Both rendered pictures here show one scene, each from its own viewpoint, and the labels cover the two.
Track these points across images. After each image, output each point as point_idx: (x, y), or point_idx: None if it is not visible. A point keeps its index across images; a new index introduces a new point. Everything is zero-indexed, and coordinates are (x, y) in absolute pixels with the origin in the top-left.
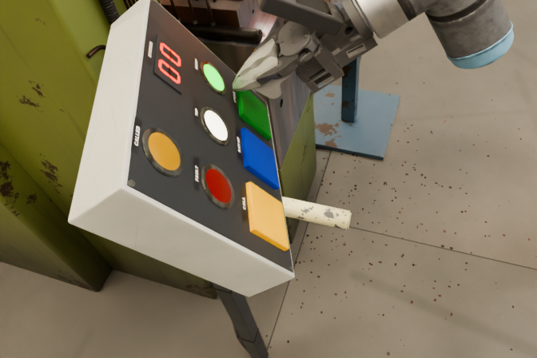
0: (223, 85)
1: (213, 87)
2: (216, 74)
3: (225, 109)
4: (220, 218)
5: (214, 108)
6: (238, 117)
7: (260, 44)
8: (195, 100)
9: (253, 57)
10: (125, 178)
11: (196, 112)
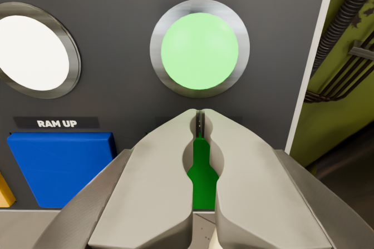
0: (196, 86)
1: (157, 51)
2: (213, 60)
3: (124, 93)
4: None
5: (92, 55)
6: (141, 130)
7: (314, 178)
8: None
9: (250, 151)
10: None
11: None
